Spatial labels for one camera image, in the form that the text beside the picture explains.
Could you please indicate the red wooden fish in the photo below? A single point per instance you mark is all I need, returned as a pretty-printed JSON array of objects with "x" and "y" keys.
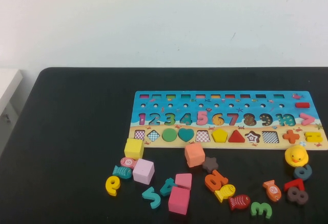
[{"x": 239, "y": 202}]

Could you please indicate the pink trapezoid block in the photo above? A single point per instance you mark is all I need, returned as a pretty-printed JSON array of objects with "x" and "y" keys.
[{"x": 184, "y": 180}]

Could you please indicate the yellow pentagon piece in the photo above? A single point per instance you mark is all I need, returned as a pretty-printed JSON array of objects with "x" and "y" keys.
[{"x": 219, "y": 135}]

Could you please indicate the orange plus sign piece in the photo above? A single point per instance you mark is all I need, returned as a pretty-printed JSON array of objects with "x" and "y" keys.
[{"x": 291, "y": 136}]

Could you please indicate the green number three piece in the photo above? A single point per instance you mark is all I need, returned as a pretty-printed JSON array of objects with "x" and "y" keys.
[{"x": 262, "y": 206}]

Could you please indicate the teal heart piece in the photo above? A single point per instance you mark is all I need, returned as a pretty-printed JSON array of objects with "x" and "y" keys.
[{"x": 186, "y": 134}]

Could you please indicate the teal number five piece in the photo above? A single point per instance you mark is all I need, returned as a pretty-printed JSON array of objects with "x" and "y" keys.
[{"x": 153, "y": 201}]

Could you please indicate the yellow equals sign piece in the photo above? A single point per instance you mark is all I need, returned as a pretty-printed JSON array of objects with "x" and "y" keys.
[{"x": 318, "y": 137}]

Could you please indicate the yellow number six piece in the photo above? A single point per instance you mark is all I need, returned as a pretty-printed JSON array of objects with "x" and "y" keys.
[{"x": 112, "y": 186}]

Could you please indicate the wooden number shape puzzle board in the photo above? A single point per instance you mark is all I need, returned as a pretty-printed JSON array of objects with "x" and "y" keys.
[{"x": 230, "y": 107}]

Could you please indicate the yellow rubber duck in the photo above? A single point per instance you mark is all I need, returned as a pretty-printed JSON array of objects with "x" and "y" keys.
[{"x": 296, "y": 154}]

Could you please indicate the teal number four piece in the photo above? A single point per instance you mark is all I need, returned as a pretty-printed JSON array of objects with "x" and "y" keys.
[{"x": 169, "y": 187}]

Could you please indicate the green circle piece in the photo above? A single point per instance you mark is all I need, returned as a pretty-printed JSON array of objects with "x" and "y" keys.
[{"x": 169, "y": 134}]

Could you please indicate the pink number five piece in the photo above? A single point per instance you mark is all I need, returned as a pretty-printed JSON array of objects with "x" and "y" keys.
[{"x": 202, "y": 114}]

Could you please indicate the hot pink block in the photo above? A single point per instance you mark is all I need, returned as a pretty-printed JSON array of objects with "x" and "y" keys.
[{"x": 179, "y": 199}]

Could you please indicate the red triangle piece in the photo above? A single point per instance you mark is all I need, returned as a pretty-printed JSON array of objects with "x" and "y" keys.
[{"x": 236, "y": 137}]

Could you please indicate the teal wooden fish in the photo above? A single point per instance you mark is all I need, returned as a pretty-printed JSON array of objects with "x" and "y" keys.
[{"x": 122, "y": 172}]

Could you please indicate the red minus sign piece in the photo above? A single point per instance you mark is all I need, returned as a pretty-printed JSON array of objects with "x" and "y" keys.
[{"x": 302, "y": 105}]

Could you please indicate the yellow wooden cube block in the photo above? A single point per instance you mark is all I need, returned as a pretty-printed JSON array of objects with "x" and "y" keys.
[{"x": 133, "y": 148}]

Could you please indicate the salmon orange block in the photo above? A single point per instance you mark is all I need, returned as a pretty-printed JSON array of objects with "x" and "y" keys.
[{"x": 194, "y": 155}]

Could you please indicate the light pink cube block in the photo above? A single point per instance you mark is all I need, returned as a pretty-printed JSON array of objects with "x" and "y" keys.
[{"x": 143, "y": 171}]

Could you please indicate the brown number eight piece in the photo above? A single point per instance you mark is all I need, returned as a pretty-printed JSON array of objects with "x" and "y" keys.
[{"x": 297, "y": 199}]

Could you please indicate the pink greater-than sign piece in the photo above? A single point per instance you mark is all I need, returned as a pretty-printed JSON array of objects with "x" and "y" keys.
[{"x": 310, "y": 119}]

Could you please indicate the yellow wooden fish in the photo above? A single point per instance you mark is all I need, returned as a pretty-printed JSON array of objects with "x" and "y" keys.
[{"x": 225, "y": 192}]

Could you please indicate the red number seven piece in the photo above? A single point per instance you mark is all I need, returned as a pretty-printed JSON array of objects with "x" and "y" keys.
[{"x": 294, "y": 183}]

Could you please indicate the brown star piece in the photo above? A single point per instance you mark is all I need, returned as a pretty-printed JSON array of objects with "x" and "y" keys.
[{"x": 210, "y": 164}]

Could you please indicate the orange wooden fish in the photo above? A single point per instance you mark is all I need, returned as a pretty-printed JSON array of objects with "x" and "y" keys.
[{"x": 272, "y": 190}]

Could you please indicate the pink wooden fish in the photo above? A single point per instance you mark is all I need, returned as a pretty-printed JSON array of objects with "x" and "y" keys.
[{"x": 127, "y": 162}]

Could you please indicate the orange number ten piece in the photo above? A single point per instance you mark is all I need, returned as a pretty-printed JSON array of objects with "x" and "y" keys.
[{"x": 215, "y": 180}]

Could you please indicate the white cabinet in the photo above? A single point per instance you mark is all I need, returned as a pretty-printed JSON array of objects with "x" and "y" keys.
[{"x": 7, "y": 85}]

